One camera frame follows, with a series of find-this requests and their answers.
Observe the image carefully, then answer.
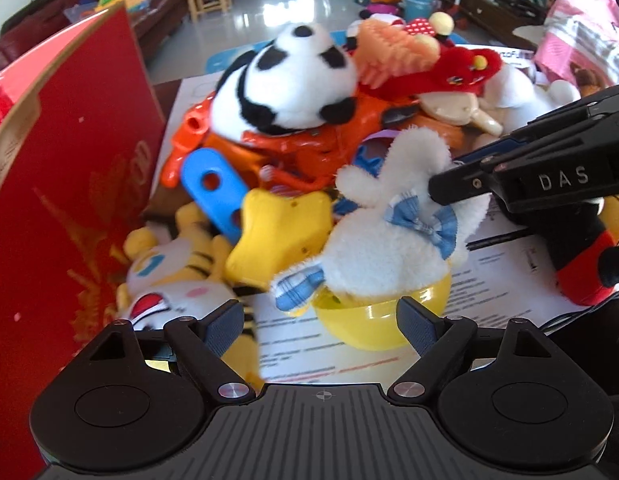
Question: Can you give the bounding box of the red cardboard box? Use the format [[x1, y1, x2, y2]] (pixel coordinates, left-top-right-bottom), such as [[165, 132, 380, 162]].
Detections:
[[0, 0, 167, 480]]

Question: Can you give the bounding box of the mouse plush with dotted dress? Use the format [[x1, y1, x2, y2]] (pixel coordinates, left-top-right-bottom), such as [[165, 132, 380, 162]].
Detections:
[[389, 10, 457, 41]]

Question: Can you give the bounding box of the orange plastic toy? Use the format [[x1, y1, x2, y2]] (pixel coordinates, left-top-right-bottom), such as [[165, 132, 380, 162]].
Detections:
[[159, 87, 465, 196]]

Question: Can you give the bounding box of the dark red leather sofa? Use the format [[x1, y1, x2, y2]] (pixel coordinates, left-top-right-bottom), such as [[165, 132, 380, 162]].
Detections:
[[0, 0, 190, 66]]

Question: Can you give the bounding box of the blue play mat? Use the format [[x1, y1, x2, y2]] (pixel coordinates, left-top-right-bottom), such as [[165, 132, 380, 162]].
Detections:
[[206, 30, 470, 73]]

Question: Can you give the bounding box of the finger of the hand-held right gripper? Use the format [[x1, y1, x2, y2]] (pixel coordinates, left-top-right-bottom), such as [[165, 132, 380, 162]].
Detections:
[[452, 84, 619, 171], [428, 152, 619, 214]]

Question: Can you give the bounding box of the yellow tiger plush toy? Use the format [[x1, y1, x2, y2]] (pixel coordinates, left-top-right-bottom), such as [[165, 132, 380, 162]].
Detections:
[[114, 202, 265, 386]]

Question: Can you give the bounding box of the panda plush toy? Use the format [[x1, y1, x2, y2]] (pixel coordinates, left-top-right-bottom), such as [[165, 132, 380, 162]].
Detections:
[[209, 22, 360, 136]]

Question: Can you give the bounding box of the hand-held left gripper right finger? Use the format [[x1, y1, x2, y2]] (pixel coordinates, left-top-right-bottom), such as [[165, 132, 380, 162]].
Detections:
[[387, 296, 553, 403]]

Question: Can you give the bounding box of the dark wooden media cabinet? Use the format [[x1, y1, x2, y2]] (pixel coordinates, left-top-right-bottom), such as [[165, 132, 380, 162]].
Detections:
[[459, 0, 560, 46]]

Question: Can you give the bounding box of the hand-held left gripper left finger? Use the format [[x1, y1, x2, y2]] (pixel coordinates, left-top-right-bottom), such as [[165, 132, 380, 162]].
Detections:
[[89, 299, 256, 403]]

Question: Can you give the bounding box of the black cable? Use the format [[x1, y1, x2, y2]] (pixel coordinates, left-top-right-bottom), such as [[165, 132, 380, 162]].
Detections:
[[539, 295, 619, 333]]

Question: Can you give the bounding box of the beige plastic toy piece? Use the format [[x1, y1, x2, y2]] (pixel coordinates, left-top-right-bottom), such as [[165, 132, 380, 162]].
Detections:
[[469, 107, 503, 136], [419, 92, 480, 126]]

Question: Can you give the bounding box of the red plush toy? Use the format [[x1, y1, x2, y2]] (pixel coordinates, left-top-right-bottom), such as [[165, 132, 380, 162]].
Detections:
[[364, 46, 504, 106]]

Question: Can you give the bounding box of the pink plastic bag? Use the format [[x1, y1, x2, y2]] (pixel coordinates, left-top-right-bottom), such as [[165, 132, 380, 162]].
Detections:
[[533, 0, 619, 88]]

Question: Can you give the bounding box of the blue plastic toy wrench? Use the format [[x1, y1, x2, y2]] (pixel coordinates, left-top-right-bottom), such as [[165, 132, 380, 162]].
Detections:
[[180, 147, 250, 248]]

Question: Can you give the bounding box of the orange spiky toy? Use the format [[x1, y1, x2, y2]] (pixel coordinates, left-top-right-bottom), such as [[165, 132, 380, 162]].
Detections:
[[356, 21, 440, 88]]

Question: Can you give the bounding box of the white printed leaflet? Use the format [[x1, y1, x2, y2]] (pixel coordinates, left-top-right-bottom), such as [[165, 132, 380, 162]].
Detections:
[[489, 47, 537, 68]]

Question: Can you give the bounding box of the black bag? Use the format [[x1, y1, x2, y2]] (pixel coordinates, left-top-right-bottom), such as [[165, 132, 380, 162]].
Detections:
[[0, 0, 70, 36]]

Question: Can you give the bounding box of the yellow plastic capsule half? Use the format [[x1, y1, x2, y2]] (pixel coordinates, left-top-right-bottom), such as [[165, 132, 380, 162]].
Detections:
[[312, 260, 453, 352]]

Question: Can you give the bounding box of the black red mouse plush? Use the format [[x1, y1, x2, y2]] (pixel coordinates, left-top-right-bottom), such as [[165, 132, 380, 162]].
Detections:
[[549, 195, 619, 307]]

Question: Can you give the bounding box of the yellow plastic duck toy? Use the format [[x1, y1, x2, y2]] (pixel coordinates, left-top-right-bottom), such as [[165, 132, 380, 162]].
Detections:
[[224, 187, 333, 291]]

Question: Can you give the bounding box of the blue bucket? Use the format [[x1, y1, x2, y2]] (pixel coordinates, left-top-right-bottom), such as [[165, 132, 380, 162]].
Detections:
[[403, 0, 440, 21]]

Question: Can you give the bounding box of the white rabbit plush toy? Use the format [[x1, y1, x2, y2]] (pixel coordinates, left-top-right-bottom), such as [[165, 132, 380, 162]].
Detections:
[[269, 127, 490, 311]]

